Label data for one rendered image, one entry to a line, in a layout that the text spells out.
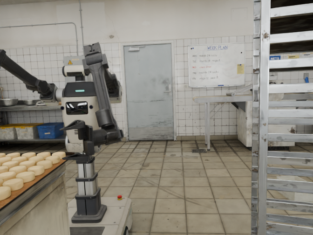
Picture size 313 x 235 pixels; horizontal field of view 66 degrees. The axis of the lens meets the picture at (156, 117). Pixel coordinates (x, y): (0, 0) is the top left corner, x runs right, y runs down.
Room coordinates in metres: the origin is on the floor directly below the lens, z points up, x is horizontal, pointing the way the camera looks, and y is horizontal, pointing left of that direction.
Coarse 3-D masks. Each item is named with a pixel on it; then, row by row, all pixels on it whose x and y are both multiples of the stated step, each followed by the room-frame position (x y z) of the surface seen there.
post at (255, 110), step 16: (256, 48) 1.31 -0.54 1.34; (256, 64) 1.31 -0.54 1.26; (256, 80) 1.31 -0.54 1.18; (256, 96) 1.31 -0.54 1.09; (256, 112) 1.31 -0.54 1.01; (256, 128) 1.30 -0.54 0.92; (256, 144) 1.30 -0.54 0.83; (256, 160) 1.30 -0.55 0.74; (256, 176) 1.30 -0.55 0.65; (256, 192) 1.30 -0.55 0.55; (256, 208) 1.30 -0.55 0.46; (256, 224) 1.30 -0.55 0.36
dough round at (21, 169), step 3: (12, 168) 0.76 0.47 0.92; (15, 168) 0.76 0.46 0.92; (18, 168) 0.76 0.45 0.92; (21, 168) 0.76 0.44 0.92; (24, 168) 0.76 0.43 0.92; (9, 171) 0.74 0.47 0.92; (12, 171) 0.74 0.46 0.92; (15, 171) 0.74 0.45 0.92; (18, 171) 0.74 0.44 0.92; (21, 171) 0.75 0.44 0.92; (24, 171) 0.76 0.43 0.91
